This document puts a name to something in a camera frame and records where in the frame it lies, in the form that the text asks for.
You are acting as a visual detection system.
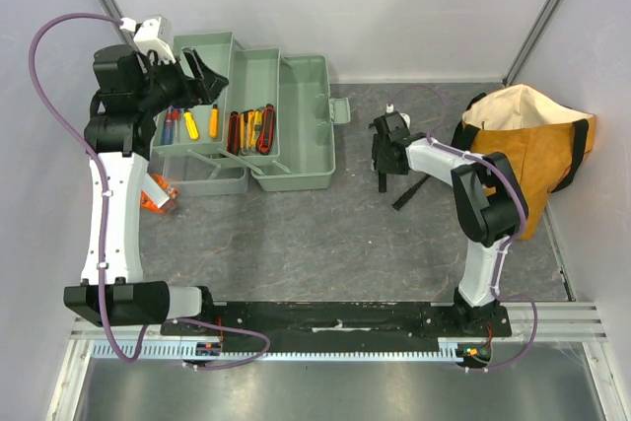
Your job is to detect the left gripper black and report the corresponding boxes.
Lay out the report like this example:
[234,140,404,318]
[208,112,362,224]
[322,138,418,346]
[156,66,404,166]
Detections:
[135,47,228,116]

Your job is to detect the hammer black handle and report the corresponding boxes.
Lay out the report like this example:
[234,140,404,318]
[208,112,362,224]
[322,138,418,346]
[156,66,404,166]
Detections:
[369,118,387,193]

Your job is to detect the yellow handle screwdriver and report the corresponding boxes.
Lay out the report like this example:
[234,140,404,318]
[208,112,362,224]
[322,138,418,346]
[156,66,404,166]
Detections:
[183,109,199,141]
[208,103,220,140]

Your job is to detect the red handle screwdriver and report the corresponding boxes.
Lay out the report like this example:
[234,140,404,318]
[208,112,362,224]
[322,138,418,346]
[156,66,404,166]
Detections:
[171,107,180,144]

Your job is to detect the black long tool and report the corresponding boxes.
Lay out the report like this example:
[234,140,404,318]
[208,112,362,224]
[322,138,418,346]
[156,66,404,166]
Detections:
[392,175,430,211]

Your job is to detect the yellow black utility knife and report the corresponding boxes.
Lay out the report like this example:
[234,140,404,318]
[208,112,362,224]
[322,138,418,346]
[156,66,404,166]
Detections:
[248,107,263,149]
[240,109,254,154]

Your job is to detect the green translucent tool box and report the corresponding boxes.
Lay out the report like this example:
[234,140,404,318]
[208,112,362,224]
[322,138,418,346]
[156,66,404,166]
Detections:
[153,33,351,196]

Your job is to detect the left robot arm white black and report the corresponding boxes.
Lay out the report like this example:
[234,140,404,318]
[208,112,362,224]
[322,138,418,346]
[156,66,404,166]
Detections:
[63,44,229,335]

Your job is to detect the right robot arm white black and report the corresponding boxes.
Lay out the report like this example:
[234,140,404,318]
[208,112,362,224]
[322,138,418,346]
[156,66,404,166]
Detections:
[369,111,528,337]

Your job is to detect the orange screw box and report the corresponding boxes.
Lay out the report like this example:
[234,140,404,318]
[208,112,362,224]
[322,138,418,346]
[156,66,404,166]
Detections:
[140,174,178,215]

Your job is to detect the clear plastic screw box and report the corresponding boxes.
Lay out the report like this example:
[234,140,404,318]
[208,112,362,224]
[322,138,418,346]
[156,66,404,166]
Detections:
[140,175,174,214]

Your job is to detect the mustard canvas tote bag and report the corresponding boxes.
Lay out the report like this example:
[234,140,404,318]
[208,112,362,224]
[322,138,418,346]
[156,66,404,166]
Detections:
[452,84,596,240]

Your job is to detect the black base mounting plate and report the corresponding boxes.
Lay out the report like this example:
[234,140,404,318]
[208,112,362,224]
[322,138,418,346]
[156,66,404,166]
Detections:
[160,301,512,349]

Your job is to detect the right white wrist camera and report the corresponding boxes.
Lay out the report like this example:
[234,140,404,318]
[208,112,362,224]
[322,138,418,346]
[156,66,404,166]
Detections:
[386,104,411,127]

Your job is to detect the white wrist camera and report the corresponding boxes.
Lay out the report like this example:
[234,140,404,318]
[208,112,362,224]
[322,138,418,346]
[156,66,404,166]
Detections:
[386,104,411,127]
[119,15,176,63]

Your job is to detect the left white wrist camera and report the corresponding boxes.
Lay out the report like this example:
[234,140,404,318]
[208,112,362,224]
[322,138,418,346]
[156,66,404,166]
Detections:
[119,15,176,63]

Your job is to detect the aluminium rail frame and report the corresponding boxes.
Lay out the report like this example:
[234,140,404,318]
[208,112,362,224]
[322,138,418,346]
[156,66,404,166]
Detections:
[46,302,629,420]

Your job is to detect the blue grey cable duct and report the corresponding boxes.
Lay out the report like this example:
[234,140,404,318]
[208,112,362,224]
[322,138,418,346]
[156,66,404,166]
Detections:
[92,339,467,361]

